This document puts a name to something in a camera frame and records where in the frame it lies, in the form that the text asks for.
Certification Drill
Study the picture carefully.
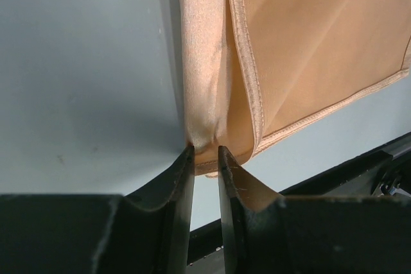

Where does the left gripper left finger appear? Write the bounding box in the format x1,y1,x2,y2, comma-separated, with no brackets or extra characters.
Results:
1,146,195,273

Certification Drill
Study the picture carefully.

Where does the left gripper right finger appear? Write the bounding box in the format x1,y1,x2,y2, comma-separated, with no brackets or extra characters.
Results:
217,145,411,274

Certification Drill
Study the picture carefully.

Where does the peach satin napkin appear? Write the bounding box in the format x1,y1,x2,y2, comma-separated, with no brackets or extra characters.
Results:
179,0,410,177

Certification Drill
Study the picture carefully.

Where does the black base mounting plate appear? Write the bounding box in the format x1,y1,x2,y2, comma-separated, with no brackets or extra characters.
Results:
186,132,411,268

